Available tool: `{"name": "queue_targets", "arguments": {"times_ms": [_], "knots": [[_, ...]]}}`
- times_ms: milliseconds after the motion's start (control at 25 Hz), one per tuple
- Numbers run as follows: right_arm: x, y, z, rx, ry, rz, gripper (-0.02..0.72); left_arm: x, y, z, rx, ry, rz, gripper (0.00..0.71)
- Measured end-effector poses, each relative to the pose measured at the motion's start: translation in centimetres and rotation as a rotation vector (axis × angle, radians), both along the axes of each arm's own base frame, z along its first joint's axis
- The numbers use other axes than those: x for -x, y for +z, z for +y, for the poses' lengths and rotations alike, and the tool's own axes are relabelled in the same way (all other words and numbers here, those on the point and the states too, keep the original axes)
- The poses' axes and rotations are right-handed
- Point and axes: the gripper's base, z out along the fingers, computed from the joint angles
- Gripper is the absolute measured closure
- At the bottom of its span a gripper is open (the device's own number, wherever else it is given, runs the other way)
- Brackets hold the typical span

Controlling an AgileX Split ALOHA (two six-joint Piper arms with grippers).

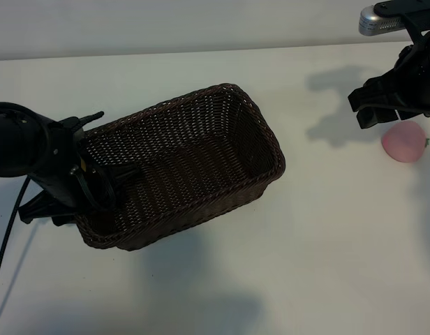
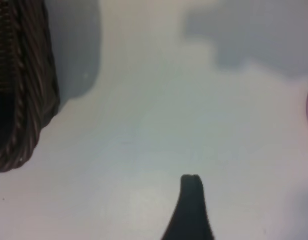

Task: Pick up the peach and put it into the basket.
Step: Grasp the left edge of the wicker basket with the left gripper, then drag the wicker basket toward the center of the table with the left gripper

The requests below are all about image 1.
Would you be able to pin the dark brown wicker basket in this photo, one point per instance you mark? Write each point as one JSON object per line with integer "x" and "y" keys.
{"x": 187, "y": 164}

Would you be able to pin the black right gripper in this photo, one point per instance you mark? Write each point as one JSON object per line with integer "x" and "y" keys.
{"x": 421, "y": 75}

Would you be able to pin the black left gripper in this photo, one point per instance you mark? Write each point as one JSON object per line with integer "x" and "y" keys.
{"x": 65, "y": 164}

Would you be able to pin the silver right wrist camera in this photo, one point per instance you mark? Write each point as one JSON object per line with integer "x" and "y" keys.
{"x": 379, "y": 19}

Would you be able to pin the pink peach with green leaf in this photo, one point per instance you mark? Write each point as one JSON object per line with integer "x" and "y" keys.
{"x": 403, "y": 143}

